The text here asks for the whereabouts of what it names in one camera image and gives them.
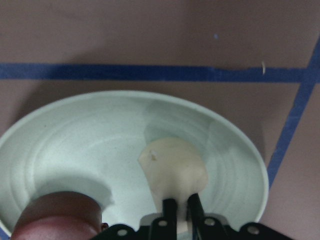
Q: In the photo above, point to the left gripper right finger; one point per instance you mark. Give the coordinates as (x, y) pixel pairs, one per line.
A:
(197, 216)

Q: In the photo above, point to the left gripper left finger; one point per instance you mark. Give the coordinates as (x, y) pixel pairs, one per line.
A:
(169, 211)

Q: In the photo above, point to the white steamed bun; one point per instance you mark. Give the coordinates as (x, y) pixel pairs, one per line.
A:
(174, 169)

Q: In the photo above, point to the light green plate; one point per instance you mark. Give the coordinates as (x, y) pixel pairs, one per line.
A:
(91, 143)

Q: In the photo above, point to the brown steamed bun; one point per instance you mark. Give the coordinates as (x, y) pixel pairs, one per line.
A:
(59, 216)

